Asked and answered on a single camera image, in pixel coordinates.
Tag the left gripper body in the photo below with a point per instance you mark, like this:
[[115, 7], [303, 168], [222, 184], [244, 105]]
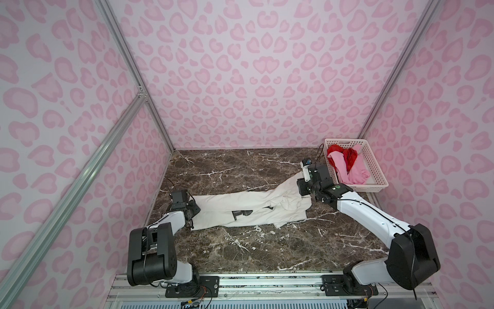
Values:
[[192, 210]]

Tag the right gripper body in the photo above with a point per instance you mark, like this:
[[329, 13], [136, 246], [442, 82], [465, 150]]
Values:
[[305, 187]]

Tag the white t-shirt with black print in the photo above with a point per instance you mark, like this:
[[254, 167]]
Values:
[[278, 206]]

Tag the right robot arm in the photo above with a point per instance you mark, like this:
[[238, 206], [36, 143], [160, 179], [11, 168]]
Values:
[[412, 257]]

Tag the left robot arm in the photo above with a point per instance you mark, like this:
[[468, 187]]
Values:
[[152, 253]]

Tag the white plastic laundry basket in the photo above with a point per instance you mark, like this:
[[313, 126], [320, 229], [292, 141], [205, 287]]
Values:
[[377, 181]]

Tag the pink t-shirt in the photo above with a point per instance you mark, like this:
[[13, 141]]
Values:
[[358, 175]]

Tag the red t-shirt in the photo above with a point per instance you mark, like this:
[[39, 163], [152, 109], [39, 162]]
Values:
[[339, 157]]

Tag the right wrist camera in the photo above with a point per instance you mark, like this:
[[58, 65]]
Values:
[[306, 162]]

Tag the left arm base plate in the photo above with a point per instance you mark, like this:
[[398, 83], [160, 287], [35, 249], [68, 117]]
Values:
[[193, 286]]

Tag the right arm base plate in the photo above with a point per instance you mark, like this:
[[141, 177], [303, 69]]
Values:
[[345, 285]]

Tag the aluminium mounting rail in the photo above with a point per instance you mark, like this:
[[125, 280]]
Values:
[[296, 289]]

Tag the left corner aluminium post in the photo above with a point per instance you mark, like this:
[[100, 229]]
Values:
[[116, 33]]

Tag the corner aluminium post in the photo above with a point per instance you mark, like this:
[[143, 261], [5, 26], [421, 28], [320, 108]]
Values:
[[116, 33], [427, 17]]

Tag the diagonal aluminium frame bar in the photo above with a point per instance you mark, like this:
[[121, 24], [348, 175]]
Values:
[[25, 266]]

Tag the right corner aluminium post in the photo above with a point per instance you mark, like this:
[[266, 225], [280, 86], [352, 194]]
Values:
[[427, 17]]

